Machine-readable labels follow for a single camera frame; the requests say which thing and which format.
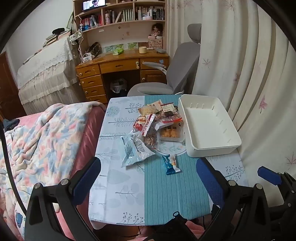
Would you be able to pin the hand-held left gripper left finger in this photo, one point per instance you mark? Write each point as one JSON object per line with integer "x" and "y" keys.
{"x": 86, "y": 180}

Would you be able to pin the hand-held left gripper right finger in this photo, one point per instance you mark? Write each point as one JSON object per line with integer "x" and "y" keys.
{"x": 210, "y": 180}

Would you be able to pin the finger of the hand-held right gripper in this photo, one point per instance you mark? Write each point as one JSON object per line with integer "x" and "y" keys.
{"x": 269, "y": 175}

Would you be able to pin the blue snack packet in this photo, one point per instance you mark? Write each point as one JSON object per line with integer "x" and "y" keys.
{"x": 170, "y": 165}

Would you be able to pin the white plastic bin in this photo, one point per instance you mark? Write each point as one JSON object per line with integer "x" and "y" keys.
{"x": 208, "y": 125}

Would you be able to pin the clear grey snack packet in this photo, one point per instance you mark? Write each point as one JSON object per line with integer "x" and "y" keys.
{"x": 134, "y": 150}

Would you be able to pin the clear yellow biscuit packet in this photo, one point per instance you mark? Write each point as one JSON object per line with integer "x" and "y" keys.
{"x": 171, "y": 134}

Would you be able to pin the red nut bar packet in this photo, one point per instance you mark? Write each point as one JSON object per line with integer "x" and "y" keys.
{"x": 173, "y": 119}

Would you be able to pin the clear nut mix packet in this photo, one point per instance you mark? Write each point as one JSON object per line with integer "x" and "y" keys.
{"x": 150, "y": 139}

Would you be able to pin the Lipo red white snack packet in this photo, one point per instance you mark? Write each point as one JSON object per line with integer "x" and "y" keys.
{"x": 168, "y": 112}

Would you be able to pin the yellow stick snack packet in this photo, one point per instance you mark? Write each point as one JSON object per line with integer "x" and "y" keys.
{"x": 145, "y": 110}

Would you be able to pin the pink bed sheet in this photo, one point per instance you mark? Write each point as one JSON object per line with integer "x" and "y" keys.
{"x": 85, "y": 139}

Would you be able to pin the round plate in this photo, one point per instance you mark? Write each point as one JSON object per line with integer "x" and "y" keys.
{"x": 170, "y": 149}

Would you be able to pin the floral blanket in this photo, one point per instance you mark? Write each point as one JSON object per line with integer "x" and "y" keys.
{"x": 41, "y": 150}

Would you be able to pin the dark blue cloth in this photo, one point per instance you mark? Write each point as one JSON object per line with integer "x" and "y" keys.
{"x": 11, "y": 124}

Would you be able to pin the black trash bin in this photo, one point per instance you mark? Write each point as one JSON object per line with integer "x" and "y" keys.
{"x": 118, "y": 87}

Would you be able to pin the grey office chair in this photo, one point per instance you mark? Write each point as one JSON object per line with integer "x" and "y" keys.
{"x": 182, "y": 67}

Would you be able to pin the wooden desk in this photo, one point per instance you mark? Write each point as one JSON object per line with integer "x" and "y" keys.
{"x": 120, "y": 64}

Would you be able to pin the wooden door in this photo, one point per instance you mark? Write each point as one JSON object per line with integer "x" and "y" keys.
{"x": 8, "y": 88}

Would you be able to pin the white lace cover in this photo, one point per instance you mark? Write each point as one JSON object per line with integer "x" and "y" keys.
{"x": 46, "y": 64}

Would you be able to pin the white charger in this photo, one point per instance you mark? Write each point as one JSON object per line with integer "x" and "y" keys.
{"x": 86, "y": 57}

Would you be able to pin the dark patterned bag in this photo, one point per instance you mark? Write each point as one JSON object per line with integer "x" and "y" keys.
{"x": 93, "y": 48}

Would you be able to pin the green packet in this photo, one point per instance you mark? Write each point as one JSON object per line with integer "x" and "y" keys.
{"x": 118, "y": 49}

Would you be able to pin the grey pouch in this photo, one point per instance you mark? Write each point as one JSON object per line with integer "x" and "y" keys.
{"x": 160, "y": 50}

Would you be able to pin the cream mug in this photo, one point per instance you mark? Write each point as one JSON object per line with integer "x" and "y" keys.
{"x": 142, "y": 50}

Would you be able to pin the stack of books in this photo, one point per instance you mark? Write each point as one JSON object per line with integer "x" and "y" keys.
{"x": 52, "y": 39}

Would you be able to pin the pink box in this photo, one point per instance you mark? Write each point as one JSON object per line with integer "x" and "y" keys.
{"x": 155, "y": 43}

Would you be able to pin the wooden bookshelf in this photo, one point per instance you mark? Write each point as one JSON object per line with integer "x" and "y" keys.
{"x": 124, "y": 30}

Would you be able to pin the doll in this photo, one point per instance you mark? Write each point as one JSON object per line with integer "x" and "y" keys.
{"x": 155, "y": 30}

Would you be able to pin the bookshelf with books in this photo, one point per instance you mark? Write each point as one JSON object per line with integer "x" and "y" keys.
{"x": 127, "y": 15}

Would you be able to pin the small monitor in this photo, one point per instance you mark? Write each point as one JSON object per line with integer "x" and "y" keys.
{"x": 92, "y": 4}

